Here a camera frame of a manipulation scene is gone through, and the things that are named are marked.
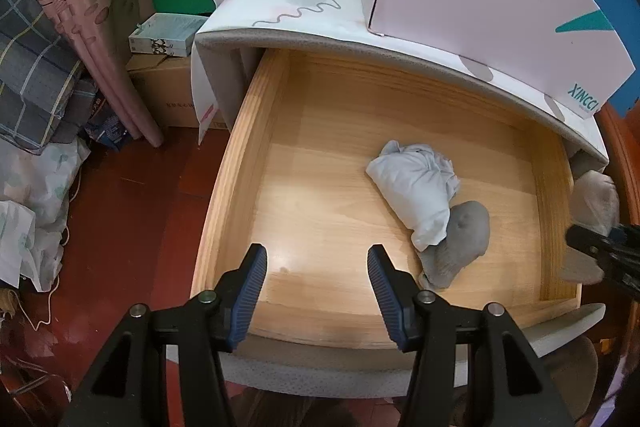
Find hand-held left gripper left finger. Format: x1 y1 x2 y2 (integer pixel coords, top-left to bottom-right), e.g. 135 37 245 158
57 243 268 427

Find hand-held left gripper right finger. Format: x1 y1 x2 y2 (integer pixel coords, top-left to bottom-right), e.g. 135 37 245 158
366 244 576 427

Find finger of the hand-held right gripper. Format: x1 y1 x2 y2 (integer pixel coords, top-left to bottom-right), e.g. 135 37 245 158
565 225 640 300
607 222 640 253

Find beige-grey ribbed roll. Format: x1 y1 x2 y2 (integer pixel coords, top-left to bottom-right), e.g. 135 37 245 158
562 169 621 285

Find grey socks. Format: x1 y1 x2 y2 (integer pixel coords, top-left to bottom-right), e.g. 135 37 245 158
417 201 491 292

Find white socks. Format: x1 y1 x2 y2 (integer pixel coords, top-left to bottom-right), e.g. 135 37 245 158
365 139 461 252

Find wooden drawer with grey front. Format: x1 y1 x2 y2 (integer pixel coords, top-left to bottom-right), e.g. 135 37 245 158
190 47 608 400

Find orange wooden furniture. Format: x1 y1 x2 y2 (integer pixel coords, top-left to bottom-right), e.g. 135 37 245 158
595 102 640 228

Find person's right leg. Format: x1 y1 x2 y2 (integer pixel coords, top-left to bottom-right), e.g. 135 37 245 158
540 334 601 427

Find blue packet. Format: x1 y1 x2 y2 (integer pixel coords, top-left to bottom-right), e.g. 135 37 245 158
82 99 143 152

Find brown cardboard box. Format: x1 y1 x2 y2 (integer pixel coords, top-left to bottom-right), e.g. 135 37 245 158
125 54 231 130

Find grey bedside cabinet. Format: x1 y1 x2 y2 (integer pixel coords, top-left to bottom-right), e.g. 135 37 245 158
192 0 611 172

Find white leaf-print sheet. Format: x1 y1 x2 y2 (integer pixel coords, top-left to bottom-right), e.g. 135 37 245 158
0 137 91 293

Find small teal white carton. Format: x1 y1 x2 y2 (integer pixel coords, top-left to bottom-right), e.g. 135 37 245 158
128 13 208 58

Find white patterned cover cloth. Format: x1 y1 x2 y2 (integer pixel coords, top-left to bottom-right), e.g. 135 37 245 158
192 0 608 158

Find blue-grey plaid bedding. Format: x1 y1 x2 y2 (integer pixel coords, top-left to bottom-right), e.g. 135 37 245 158
0 0 98 152

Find pink floral curtain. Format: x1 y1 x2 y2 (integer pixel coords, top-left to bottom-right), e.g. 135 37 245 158
20 0 166 146

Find white cord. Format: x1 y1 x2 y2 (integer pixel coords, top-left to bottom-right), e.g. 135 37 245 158
20 227 71 330

